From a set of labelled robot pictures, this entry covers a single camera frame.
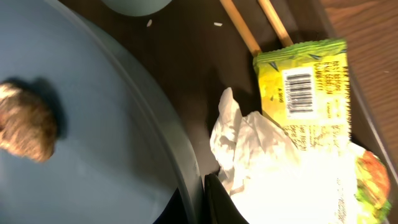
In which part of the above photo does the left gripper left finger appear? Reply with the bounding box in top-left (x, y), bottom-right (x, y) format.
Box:
top-left (154, 189), bottom-right (188, 224)

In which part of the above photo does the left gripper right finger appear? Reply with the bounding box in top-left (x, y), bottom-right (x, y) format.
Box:
top-left (205, 174), bottom-right (248, 224)

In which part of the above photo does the white tissue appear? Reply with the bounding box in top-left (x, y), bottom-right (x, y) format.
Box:
top-left (210, 88), bottom-right (358, 223)

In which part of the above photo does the dark blue plate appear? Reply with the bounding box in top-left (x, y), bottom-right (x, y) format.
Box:
top-left (1, 1), bottom-right (203, 223)

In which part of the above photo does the green snack wrapper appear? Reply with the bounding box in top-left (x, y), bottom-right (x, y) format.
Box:
top-left (253, 39), bottom-right (392, 223)

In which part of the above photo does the brown mushroom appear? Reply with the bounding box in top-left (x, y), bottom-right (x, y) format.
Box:
top-left (1, 83), bottom-right (58, 162)

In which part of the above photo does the light blue cup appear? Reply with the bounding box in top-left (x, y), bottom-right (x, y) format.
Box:
top-left (101, 0), bottom-right (172, 17)

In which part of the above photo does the wooden chopstick left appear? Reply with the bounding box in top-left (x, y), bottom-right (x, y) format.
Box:
top-left (220, 0), bottom-right (261, 57)

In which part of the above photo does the wooden chopstick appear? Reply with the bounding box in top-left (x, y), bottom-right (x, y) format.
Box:
top-left (220, 0), bottom-right (261, 57)
top-left (258, 0), bottom-right (294, 47)

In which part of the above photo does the brown serving tray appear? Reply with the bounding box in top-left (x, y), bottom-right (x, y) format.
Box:
top-left (60, 0), bottom-right (397, 224)

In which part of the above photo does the wooden chopstick right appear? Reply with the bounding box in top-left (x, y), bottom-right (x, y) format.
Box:
top-left (258, 0), bottom-right (294, 47)

